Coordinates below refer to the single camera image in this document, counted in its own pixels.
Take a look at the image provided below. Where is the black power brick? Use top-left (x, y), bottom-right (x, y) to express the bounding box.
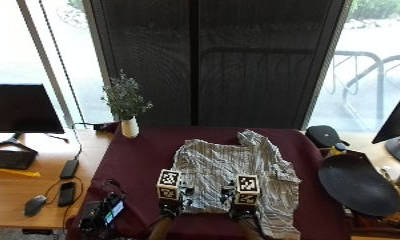
top-left (58, 158), bottom-right (80, 180)

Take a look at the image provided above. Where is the maroon tablecloth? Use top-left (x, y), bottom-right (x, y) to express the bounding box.
top-left (65, 125), bottom-right (352, 240)

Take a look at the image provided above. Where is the dark mesh window blind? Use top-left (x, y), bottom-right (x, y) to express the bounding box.
top-left (81, 0), bottom-right (352, 130)

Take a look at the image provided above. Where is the yellow flat strip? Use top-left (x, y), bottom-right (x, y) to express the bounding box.
top-left (0, 168), bottom-right (42, 179)

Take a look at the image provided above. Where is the person's left hand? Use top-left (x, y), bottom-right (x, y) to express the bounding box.
top-left (158, 183), bottom-right (195, 217)

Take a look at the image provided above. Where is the black cable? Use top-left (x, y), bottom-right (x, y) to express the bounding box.
top-left (70, 121), bottom-right (104, 161)

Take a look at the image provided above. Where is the left glove marker cube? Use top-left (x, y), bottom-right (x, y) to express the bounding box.
top-left (154, 168), bottom-right (182, 202)

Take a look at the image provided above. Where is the white vase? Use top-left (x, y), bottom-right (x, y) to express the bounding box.
top-left (119, 115), bottom-right (139, 139)

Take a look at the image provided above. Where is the striped grey white shirt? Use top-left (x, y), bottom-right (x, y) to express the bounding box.
top-left (170, 129), bottom-right (302, 240)

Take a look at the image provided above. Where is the small black adapter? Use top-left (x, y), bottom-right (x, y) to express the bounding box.
top-left (92, 121), bottom-right (119, 134)

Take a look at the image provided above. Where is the black phone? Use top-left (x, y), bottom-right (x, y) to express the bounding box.
top-left (56, 181), bottom-right (77, 208)

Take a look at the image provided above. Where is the black pouch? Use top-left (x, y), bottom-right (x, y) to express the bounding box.
top-left (303, 124), bottom-right (350, 149)

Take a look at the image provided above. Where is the beaded blind cord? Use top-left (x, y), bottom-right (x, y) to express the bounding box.
top-left (37, 0), bottom-right (86, 126)

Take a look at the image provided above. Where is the black device with lit screen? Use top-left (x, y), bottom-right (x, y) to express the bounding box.
top-left (77, 191), bottom-right (126, 234)

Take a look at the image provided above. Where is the person's right hand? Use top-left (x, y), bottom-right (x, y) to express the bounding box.
top-left (219, 181), bottom-right (259, 220)

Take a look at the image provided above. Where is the black keyboard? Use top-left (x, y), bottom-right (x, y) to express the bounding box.
top-left (0, 149), bottom-right (37, 171)

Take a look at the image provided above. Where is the yellow and black small object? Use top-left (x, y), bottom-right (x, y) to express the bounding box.
top-left (326, 142), bottom-right (348, 158)

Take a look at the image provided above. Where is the black oval board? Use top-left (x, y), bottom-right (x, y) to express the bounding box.
top-left (317, 150), bottom-right (400, 218)

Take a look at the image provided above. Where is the black monitor with round base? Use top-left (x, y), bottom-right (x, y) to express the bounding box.
top-left (370, 85), bottom-right (400, 165)

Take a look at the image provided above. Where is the dark computer mouse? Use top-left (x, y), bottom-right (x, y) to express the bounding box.
top-left (22, 194), bottom-right (48, 218)

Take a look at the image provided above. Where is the black monitor with thin stand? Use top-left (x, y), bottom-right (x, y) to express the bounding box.
top-left (0, 83), bottom-right (66, 154)

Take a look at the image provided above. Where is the glove marker cube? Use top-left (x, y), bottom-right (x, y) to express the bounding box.
top-left (233, 173), bottom-right (261, 206)
top-left (154, 168), bottom-right (182, 202)

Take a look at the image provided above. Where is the bunch of small flowers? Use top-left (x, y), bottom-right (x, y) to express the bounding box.
top-left (100, 69), bottom-right (154, 121)

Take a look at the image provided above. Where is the right glove marker cube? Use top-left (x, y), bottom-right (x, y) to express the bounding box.
top-left (233, 173), bottom-right (261, 206)

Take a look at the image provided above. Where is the metal bicycle rack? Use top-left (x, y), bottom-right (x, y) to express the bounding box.
top-left (325, 49), bottom-right (400, 128)

